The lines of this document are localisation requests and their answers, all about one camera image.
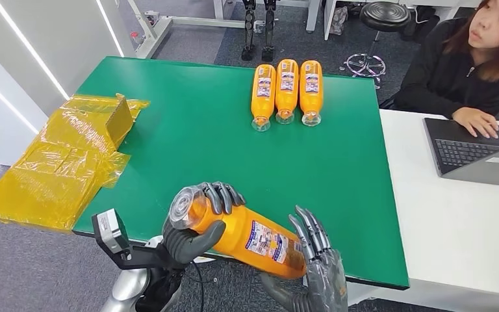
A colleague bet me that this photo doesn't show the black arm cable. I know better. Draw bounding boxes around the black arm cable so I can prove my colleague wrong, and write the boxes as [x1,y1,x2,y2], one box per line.
[188,260,207,312]

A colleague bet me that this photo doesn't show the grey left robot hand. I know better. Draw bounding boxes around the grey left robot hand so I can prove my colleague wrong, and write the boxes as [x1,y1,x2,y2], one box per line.
[162,181,248,266]

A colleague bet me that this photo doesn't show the white metal frame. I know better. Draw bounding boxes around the white metal frame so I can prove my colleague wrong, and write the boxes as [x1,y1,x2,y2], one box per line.
[125,0,247,60]

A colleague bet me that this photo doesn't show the green table mat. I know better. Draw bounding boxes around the green table mat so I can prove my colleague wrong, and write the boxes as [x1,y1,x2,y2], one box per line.
[72,55,411,291]

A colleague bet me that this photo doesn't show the person's hand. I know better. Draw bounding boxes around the person's hand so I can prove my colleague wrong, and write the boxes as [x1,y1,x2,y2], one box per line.
[451,106,499,140]

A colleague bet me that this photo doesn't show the black robot leg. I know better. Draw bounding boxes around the black robot leg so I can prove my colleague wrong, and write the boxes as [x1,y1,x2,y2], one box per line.
[240,0,257,62]
[261,0,278,63]

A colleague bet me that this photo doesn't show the orange juice bottle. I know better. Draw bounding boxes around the orange juice bottle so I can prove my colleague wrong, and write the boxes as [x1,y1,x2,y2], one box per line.
[299,59,324,128]
[168,186,309,280]
[250,63,277,133]
[274,58,300,125]

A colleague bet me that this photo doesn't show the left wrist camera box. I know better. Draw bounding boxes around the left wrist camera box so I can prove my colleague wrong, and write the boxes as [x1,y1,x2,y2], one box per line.
[91,208,131,255]

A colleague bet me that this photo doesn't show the yellow plastic wrapped carton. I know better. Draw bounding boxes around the yellow plastic wrapped carton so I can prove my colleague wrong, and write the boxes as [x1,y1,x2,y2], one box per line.
[0,92,151,234]

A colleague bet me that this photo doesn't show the grey laptop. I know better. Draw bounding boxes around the grey laptop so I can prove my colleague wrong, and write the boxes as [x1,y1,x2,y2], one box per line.
[422,117,499,190]

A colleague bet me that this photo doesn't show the person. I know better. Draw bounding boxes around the person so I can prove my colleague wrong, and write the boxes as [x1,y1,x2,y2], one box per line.
[378,0,499,140]

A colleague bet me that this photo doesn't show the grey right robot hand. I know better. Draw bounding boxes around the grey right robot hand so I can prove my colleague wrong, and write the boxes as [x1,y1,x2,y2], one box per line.
[259,205,350,312]

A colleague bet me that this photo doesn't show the black round stool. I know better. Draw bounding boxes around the black round stool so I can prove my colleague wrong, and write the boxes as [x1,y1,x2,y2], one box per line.
[339,1,412,90]

